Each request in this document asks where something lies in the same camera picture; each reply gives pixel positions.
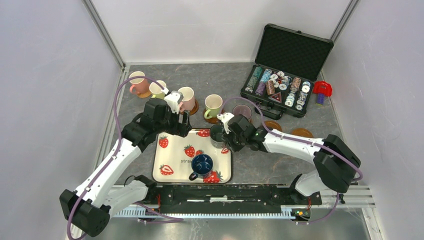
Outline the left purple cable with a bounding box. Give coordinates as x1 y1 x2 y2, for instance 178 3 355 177
66 76 185 240

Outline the all in triangle button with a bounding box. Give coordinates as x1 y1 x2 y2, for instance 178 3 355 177
268 92 282 103

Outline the grey mug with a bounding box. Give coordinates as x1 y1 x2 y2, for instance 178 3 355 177
209 124 226 149

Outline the purple poker chip stack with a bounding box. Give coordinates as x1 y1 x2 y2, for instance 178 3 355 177
255 81 266 96

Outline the dark blue mug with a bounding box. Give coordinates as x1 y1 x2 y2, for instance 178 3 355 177
188 153 214 181

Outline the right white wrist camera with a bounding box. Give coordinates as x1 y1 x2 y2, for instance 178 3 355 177
217 112 234 134

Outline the strawberry pattern tray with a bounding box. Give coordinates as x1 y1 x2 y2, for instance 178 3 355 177
152 128 233 185

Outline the black poker chip case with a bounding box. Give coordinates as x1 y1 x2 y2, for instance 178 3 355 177
240 24 334 120

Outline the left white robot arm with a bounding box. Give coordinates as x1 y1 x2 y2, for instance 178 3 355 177
59 93 192 240

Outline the light cork coaster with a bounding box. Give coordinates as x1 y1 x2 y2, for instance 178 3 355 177
136 91 152 99

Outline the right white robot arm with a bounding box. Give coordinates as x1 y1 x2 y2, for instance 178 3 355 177
218 112 363 204

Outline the pale pink mug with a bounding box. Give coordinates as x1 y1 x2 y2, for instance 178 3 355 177
178 86 196 112

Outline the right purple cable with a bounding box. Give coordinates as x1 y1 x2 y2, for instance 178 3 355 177
219 97 364 226

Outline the light green mug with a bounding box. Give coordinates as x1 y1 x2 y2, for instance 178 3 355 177
203 94 223 120

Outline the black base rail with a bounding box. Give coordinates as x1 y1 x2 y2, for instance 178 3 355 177
140 184 322 214

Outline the brown poker chip stack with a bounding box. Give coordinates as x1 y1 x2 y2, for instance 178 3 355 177
265 79 276 96

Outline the purple cable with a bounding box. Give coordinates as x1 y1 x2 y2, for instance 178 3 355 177
219 97 364 226
66 76 185 240

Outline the light blue chip stack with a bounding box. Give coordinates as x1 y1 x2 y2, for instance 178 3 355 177
260 68 273 83

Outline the yellow mug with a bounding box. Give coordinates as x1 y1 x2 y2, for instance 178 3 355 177
149 80 167 100

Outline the red and purple toy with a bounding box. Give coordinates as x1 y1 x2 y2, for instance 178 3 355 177
312 81 333 105

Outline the green poker chip stack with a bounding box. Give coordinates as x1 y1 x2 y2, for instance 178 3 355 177
244 66 263 93

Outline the purple mug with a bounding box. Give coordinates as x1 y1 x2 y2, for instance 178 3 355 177
232 104 253 123

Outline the dark wooden coaster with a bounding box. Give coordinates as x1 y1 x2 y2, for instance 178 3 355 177
264 120 283 132
190 99 199 116
291 128 314 138
203 108 225 124

